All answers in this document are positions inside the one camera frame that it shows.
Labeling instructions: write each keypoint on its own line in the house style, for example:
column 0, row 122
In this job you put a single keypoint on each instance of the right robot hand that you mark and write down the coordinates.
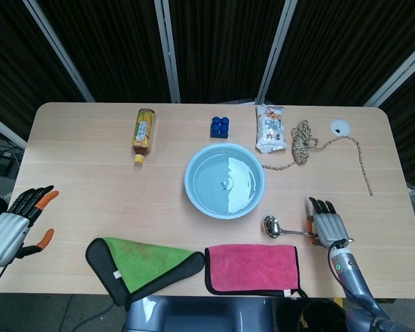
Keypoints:
column 328, row 226

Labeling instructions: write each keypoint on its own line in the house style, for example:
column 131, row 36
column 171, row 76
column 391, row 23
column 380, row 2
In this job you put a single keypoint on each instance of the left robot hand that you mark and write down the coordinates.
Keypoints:
column 5, row 238

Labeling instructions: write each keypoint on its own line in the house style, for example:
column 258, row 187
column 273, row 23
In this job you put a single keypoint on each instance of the metal ladle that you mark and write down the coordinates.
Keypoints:
column 271, row 226

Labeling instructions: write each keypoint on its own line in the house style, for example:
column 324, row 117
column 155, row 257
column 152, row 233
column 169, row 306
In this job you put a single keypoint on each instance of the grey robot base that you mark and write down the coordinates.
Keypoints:
column 193, row 314

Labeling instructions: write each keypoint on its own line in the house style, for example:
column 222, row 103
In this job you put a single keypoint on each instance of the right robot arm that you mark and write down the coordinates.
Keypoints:
column 354, row 283

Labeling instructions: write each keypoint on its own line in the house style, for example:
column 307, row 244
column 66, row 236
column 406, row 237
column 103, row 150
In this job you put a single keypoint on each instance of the light blue water bowl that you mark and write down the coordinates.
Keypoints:
column 207, row 183

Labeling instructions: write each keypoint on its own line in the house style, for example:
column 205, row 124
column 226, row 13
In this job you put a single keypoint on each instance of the pink cloth black trim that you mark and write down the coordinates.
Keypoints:
column 252, row 268

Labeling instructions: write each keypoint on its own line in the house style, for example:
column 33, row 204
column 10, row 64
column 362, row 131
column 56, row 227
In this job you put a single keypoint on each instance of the white snack bag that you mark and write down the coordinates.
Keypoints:
column 270, row 129

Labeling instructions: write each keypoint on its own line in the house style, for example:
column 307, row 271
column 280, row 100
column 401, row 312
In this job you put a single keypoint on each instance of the green and grey cloth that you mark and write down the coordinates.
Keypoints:
column 141, row 263

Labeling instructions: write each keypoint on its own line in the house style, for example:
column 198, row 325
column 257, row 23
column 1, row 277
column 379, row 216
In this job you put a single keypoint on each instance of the blue building block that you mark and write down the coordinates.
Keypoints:
column 219, row 128

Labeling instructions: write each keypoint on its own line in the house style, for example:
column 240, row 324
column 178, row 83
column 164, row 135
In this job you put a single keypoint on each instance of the yellow tea bottle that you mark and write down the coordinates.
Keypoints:
column 143, row 131

